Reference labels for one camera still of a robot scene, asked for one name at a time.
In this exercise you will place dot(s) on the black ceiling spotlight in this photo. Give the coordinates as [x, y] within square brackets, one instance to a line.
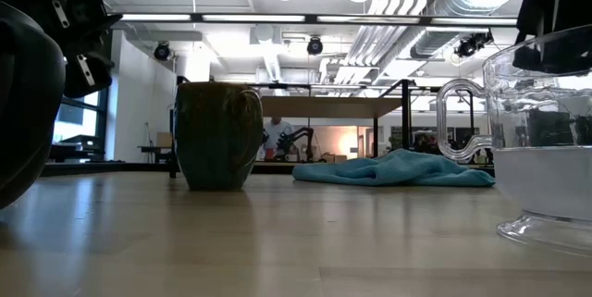
[162, 51]
[472, 43]
[315, 45]

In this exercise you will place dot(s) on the dark background desk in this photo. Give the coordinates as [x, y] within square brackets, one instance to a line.
[76, 151]

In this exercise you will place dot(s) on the window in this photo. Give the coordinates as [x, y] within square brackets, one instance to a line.
[74, 123]

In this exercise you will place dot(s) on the black aluminium table frame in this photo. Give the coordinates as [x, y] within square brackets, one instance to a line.
[115, 167]

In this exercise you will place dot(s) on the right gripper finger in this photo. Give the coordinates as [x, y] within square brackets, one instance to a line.
[555, 52]

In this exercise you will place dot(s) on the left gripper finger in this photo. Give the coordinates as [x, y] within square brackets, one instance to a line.
[88, 77]
[78, 10]

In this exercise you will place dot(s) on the cardboard box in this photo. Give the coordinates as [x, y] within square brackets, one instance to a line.
[164, 139]

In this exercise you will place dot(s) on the dark mug with green inside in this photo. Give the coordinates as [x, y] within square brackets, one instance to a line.
[213, 139]

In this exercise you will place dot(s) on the background black robot arm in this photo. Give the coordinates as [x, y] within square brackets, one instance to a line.
[300, 131]

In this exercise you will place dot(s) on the wooden shelf with black legs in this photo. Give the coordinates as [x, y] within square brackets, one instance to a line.
[324, 106]

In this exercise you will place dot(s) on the person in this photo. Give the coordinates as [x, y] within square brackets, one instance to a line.
[276, 132]

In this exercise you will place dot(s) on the teal cloth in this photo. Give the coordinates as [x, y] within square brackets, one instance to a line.
[393, 169]

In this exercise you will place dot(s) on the brown olive ceramic mug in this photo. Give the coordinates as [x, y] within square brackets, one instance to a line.
[23, 102]

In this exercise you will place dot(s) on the black monitor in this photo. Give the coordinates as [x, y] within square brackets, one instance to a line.
[550, 128]

